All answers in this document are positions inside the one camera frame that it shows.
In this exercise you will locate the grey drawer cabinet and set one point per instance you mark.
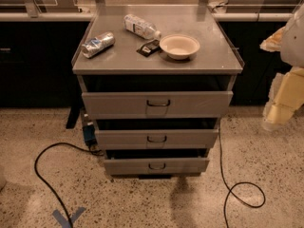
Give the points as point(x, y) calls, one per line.
point(122, 69)

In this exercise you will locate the white bowl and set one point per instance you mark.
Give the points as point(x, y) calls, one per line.
point(179, 47)

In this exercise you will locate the crushed silver can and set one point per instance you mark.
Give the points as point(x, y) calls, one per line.
point(97, 44)

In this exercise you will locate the clear plastic water bottle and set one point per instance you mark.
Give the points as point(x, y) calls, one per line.
point(141, 27)

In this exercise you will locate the grey top drawer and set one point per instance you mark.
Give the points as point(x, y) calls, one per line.
point(144, 105)

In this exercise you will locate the black snack packet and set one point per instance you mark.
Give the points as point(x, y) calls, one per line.
point(149, 48)

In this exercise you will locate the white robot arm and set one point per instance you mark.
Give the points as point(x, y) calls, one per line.
point(292, 44)

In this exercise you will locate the white counter rail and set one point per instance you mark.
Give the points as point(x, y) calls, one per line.
point(68, 17)

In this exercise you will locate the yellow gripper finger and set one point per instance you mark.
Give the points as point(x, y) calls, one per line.
point(286, 96)
point(273, 42)

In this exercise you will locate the blue power box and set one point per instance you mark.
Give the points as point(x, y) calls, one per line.
point(89, 134)

